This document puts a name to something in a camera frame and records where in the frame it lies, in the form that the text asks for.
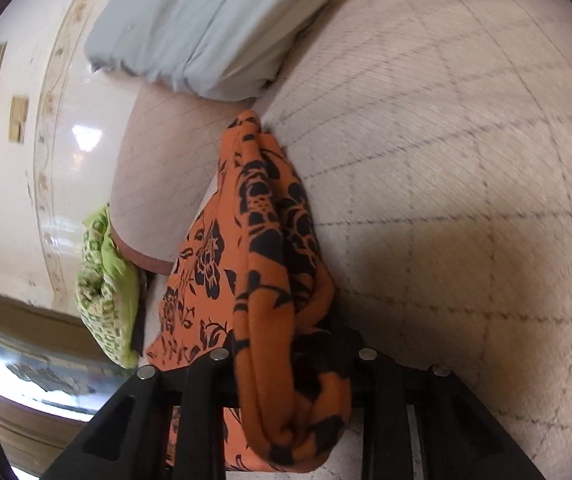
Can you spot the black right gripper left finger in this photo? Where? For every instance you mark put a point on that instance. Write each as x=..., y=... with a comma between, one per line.
x=158, y=425

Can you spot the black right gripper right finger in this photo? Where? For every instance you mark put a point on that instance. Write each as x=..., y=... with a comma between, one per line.
x=427, y=424

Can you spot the orange black floral garment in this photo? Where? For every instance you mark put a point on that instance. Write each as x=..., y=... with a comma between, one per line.
x=250, y=277

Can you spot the green patterned pillow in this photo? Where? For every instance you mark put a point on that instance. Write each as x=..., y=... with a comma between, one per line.
x=107, y=291

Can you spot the beige quilted bed mattress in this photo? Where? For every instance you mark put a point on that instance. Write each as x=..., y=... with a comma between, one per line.
x=434, y=139

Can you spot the light blue folded blanket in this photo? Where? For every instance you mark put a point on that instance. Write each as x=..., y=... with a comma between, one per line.
x=222, y=50

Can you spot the small wall switch plate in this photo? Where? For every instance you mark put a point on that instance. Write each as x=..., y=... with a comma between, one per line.
x=17, y=119

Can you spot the brown wooden glass door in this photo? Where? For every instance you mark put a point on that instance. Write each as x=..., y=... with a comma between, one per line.
x=53, y=379

